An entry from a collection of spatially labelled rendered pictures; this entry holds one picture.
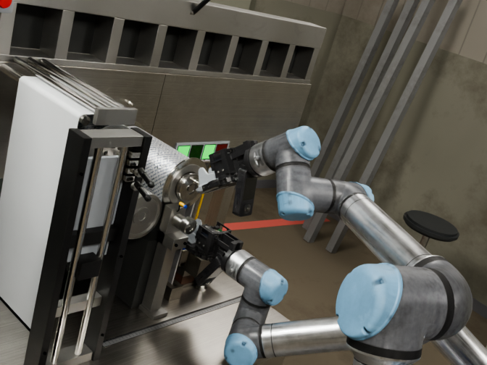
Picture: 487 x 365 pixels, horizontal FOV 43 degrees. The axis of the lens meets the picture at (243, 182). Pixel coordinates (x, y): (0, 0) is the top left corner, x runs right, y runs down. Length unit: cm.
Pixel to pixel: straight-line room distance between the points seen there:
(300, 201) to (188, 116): 78
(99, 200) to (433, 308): 66
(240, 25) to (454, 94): 293
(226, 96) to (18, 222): 85
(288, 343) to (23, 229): 65
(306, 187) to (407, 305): 42
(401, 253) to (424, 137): 371
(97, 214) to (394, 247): 58
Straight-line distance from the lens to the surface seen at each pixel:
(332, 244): 466
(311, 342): 139
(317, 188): 130
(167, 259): 158
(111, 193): 125
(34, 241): 146
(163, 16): 178
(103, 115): 128
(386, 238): 119
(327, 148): 490
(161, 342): 158
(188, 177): 153
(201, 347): 160
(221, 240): 158
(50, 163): 137
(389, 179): 500
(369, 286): 96
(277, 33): 215
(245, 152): 139
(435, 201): 479
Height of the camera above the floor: 181
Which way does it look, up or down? 19 degrees down
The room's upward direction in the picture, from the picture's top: 17 degrees clockwise
